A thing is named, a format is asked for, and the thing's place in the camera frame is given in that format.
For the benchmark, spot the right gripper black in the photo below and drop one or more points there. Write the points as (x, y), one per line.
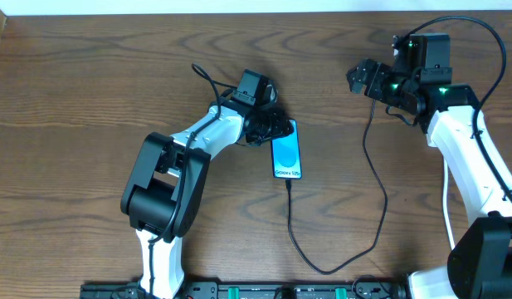
(368, 75)

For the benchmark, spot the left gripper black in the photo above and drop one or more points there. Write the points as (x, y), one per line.
(278, 127)

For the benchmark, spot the blue Samsung Galaxy smartphone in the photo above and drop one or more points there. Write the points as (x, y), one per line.
(285, 151)

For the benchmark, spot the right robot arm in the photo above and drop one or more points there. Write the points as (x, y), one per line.
(419, 82)

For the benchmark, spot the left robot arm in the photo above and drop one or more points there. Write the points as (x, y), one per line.
(165, 187)

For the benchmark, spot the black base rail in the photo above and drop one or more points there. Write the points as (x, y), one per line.
(213, 290)

